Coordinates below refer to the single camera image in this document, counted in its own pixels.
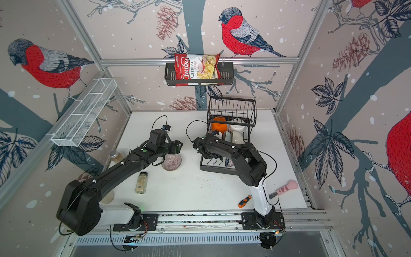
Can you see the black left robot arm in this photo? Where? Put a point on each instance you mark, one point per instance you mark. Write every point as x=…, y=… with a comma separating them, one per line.
x=80, y=205

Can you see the orange handled screwdriver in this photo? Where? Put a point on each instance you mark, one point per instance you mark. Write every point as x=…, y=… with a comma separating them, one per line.
x=244, y=201

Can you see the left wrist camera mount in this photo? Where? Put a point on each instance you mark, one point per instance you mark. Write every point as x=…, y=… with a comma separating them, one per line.
x=166, y=127

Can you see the maroon striped bowl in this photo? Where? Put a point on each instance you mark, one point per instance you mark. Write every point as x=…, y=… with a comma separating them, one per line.
x=171, y=162

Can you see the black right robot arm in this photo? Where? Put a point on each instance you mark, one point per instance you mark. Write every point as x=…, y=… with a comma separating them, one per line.
x=250, y=166

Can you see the small beige bottle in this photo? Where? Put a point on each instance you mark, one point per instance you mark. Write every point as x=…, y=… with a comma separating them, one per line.
x=141, y=185

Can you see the orange plastic bowl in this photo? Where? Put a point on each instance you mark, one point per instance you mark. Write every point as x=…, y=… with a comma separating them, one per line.
x=219, y=124

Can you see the glass jar with amber contents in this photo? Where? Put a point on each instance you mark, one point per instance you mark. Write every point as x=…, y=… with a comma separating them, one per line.
x=116, y=156

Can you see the black wall basket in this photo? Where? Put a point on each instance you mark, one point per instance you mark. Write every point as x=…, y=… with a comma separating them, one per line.
x=226, y=71

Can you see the red cassava chips bag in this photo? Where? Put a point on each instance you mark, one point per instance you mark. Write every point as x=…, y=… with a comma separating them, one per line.
x=195, y=67

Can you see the white plastic bowl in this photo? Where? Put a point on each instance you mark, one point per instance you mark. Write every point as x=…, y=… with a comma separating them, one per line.
x=237, y=125

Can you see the white wire wall shelf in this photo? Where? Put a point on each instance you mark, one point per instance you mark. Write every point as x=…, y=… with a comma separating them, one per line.
x=86, y=110

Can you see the blue triangle pattern bowl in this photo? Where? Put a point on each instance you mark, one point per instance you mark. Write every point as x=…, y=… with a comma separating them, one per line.
x=228, y=163

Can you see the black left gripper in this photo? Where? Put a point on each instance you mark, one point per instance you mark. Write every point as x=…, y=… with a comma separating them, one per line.
x=176, y=148

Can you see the light green glazed bowl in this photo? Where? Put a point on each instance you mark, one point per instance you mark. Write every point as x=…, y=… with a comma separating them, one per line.
x=228, y=136

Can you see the patterned ceramic bowl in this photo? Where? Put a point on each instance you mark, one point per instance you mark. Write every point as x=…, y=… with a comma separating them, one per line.
x=220, y=135

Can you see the cream ceramic bowl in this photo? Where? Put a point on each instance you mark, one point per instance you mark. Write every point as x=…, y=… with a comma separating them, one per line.
x=237, y=138

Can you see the pink handled brush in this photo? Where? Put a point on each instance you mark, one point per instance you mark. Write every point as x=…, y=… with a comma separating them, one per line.
x=291, y=185

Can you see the black wire dish rack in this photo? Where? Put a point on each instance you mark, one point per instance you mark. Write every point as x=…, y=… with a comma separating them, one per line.
x=231, y=119

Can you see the aluminium frame corner post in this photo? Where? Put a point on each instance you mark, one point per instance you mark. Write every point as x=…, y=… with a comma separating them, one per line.
x=86, y=40

